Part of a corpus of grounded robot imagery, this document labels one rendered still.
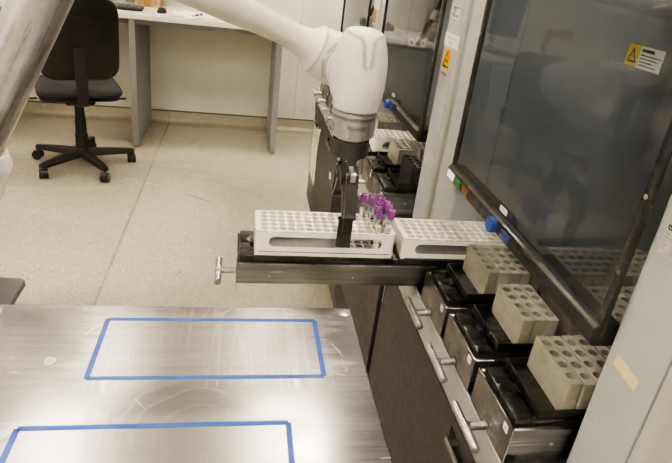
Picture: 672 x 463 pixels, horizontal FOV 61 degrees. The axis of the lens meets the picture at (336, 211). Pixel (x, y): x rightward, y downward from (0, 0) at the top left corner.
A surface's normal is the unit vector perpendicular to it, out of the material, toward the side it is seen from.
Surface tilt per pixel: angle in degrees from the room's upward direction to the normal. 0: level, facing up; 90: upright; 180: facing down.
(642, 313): 90
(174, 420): 0
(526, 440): 90
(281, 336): 0
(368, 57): 81
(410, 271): 90
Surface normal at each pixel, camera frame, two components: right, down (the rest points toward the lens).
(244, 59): 0.15, 0.43
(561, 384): -0.99, -0.05
